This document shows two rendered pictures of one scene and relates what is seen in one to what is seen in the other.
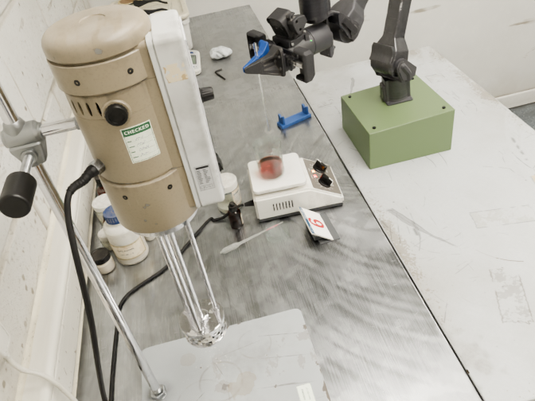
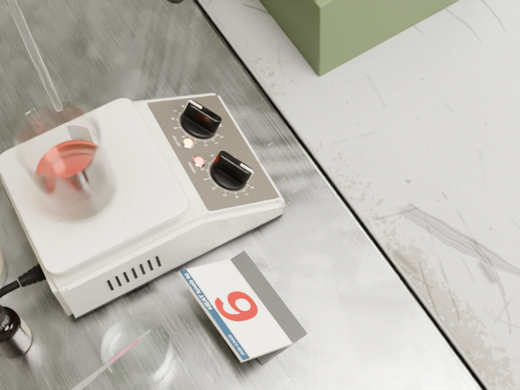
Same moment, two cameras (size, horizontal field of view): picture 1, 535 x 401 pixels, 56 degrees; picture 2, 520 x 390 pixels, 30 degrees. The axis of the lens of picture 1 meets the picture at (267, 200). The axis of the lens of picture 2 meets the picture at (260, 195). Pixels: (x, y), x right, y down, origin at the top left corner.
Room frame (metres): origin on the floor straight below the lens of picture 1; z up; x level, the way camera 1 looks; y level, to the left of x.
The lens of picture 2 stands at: (0.53, -0.02, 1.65)
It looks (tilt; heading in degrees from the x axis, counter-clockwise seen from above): 63 degrees down; 340
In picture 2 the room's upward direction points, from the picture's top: 6 degrees counter-clockwise
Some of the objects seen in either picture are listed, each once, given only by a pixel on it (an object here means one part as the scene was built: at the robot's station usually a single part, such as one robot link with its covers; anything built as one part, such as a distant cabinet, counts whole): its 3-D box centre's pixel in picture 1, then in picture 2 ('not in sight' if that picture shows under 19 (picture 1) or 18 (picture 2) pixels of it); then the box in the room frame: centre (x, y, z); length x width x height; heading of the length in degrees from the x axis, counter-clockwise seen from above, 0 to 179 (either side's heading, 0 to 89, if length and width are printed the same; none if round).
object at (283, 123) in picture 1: (293, 115); not in sight; (1.27, -0.12, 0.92); 0.10 x 0.03 x 0.04; 113
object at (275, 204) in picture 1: (289, 185); (131, 194); (0.92, -0.06, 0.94); 0.22 x 0.13 x 0.08; 92
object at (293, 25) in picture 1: (287, 25); not in sight; (0.96, -0.10, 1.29); 0.07 x 0.06 x 0.07; 32
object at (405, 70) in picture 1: (394, 65); not in sight; (1.11, -0.36, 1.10); 0.09 x 0.07 x 0.06; 31
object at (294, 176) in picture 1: (275, 173); (91, 183); (0.92, -0.03, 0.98); 0.12 x 0.12 x 0.01; 2
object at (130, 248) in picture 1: (123, 233); not in sight; (0.83, 0.32, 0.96); 0.07 x 0.07 x 0.13
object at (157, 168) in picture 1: (151, 128); not in sight; (0.48, 0.11, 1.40); 0.15 x 0.11 x 0.24; 95
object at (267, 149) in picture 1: (270, 160); (71, 169); (0.91, -0.02, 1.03); 0.07 x 0.06 x 0.08; 7
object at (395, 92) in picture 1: (395, 87); not in sight; (1.11, -0.36, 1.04); 0.07 x 0.07 x 0.06; 0
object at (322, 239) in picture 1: (318, 222); (243, 303); (0.80, -0.10, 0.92); 0.09 x 0.06 x 0.04; 9
